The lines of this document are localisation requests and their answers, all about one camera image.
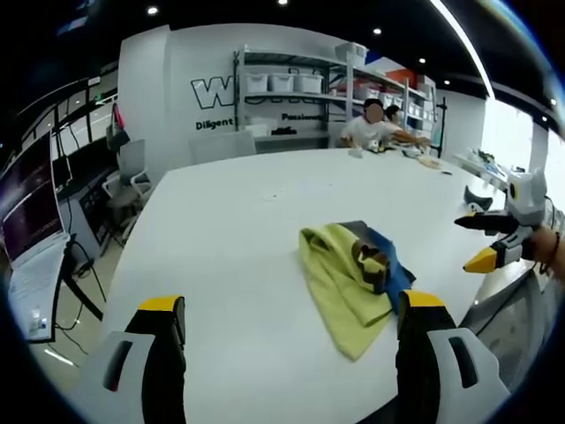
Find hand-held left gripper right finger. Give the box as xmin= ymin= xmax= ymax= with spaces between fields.
xmin=394 ymin=289 xmax=514 ymax=424

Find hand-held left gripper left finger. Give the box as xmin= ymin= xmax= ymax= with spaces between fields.
xmin=65 ymin=295 xmax=187 ymax=424

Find yellow-green blue brown garment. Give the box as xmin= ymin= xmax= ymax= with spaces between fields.
xmin=298 ymin=219 xmax=418 ymax=364

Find person's right hand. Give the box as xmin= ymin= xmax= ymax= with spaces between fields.
xmin=528 ymin=225 xmax=555 ymax=267

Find black and white curved holder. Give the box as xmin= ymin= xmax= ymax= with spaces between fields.
xmin=463 ymin=185 xmax=494 ymax=216

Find white side table with items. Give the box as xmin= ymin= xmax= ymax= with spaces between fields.
xmin=453 ymin=148 xmax=529 ymax=189

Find black upright stand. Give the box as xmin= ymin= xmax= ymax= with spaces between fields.
xmin=435 ymin=98 xmax=448 ymax=158

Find long shelf rack with bins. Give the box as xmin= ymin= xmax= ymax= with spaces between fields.
xmin=347 ymin=56 xmax=439 ymax=149

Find ceiling light strip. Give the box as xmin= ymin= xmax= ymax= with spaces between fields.
xmin=428 ymin=0 xmax=496 ymax=99

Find open white laptop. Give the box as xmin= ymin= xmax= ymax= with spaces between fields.
xmin=0 ymin=131 xmax=72 ymax=345

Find grey office chair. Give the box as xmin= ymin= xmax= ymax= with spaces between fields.
xmin=102 ymin=138 xmax=152 ymax=249

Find large white storage bin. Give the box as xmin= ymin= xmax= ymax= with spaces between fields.
xmin=336 ymin=41 xmax=370 ymax=68

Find grey metal shelf rack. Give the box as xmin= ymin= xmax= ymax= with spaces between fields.
xmin=232 ymin=43 xmax=354 ymax=150

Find hanging bags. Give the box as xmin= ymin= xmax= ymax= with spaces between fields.
xmin=107 ymin=102 xmax=132 ymax=152

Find black floor cable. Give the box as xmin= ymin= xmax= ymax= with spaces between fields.
xmin=51 ymin=233 xmax=108 ymax=332

